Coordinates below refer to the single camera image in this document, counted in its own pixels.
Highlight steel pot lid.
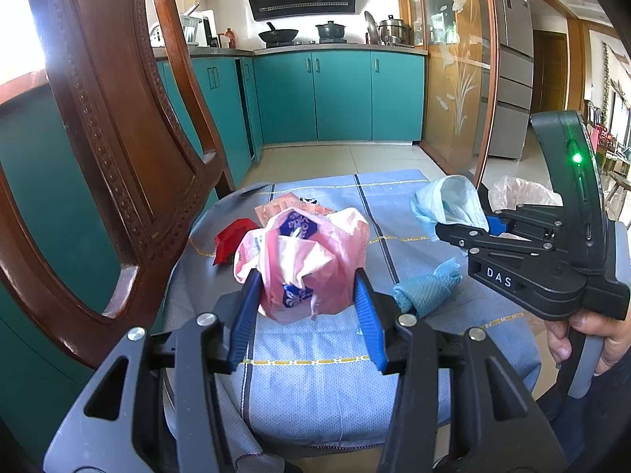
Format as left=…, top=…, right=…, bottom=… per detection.
left=364, top=11, right=383, bottom=44

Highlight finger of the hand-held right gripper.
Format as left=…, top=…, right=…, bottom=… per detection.
left=435, top=222, right=554, bottom=258
left=485, top=203, right=565, bottom=238

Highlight brown wooden door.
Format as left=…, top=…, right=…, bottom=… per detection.
left=531, top=30, right=569, bottom=115

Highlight person's right hand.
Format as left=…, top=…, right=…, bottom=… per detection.
left=545, top=304, right=631, bottom=376

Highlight black wok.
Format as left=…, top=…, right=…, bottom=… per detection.
left=259, top=22, right=300, bottom=44

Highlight salmon pink wrapper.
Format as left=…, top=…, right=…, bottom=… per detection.
left=254, top=194, right=338, bottom=230

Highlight black cooking pot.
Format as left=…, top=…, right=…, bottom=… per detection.
left=315, top=20, right=349, bottom=43

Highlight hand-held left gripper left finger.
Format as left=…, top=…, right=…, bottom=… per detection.
left=43, top=268, right=267, bottom=473

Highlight white kitchen appliance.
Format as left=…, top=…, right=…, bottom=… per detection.
left=180, top=10, right=218, bottom=46

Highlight red wrapper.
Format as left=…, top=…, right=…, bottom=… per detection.
left=214, top=217, right=260, bottom=266

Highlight gas stove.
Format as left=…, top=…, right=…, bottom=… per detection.
left=266, top=38, right=352, bottom=49

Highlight teal kitchen base cabinets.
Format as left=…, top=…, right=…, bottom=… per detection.
left=0, top=49, right=427, bottom=459

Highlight blue face mask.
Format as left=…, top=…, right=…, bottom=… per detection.
left=410, top=176, right=490, bottom=242

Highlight blue striped cloth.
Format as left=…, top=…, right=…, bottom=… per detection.
left=162, top=169, right=543, bottom=473

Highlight clear plastic basket liner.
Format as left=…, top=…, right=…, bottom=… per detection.
left=488, top=175, right=564, bottom=242

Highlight wooden chair back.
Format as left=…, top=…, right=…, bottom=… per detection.
left=0, top=0, right=237, bottom=371

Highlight glass sliding door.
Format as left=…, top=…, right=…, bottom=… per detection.
left=413, top=0, right=498, bottom=189

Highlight rolled blue cloth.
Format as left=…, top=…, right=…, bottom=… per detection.
left=393, top=257, right=463, bottom=319

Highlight grey kitchen countertop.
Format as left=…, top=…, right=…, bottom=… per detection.
left=153, top=42, right=428, bottom=60

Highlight pink plastic bag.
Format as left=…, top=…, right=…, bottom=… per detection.
left=234, top=207, right=370, bottom=325

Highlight person's blue jeans leg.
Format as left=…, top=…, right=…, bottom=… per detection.
left=537, top=355, right=631, bottom=464

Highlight steel pot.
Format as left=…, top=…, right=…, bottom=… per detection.
left=379, top=16, right=413, bottom=45

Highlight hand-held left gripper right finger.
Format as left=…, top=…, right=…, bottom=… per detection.
left=354, top=267, right=568, bottom=473

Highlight grey refrigerator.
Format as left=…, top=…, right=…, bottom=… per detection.
left=473, top=0, right=536, bottom=161

